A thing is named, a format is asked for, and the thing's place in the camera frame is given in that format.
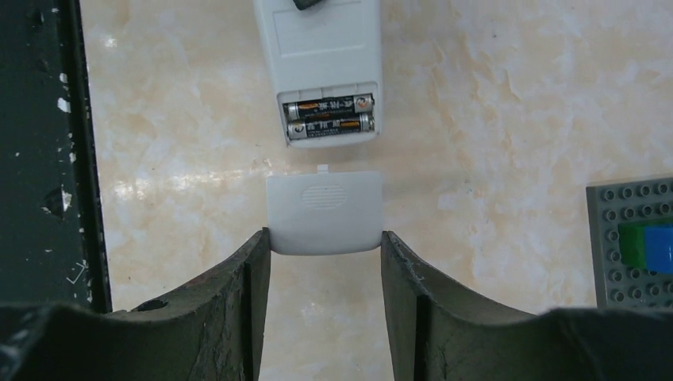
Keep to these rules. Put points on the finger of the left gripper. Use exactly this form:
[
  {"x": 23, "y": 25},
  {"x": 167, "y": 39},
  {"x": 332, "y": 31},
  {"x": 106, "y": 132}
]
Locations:
[{"x": 305, "y": 4}]

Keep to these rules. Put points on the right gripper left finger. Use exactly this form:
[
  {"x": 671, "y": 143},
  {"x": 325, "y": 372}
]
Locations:
[{"x": 210, "y": 328}]

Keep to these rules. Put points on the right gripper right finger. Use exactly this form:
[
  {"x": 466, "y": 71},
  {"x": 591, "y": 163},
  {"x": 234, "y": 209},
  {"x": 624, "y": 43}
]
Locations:
[{"x": 439, "y": 329}]

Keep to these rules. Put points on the white remote control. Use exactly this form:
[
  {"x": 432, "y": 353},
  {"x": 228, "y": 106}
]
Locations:
[{"x": 332, "y": 49}]

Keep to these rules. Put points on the battery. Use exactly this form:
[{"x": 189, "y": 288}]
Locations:
[
  {"x": 329, "y": 107},
  {"x": 317, "y": 128}
]

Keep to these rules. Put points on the white battery cover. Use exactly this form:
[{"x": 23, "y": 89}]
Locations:
[{"x": 325, "y": 213}]

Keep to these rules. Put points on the grey lego baseplate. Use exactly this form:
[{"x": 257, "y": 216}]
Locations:
[{"x": 608, "y": 206}]

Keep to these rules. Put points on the blue lego brick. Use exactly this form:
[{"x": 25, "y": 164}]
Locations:
[{"x": 647, "y": 245}]

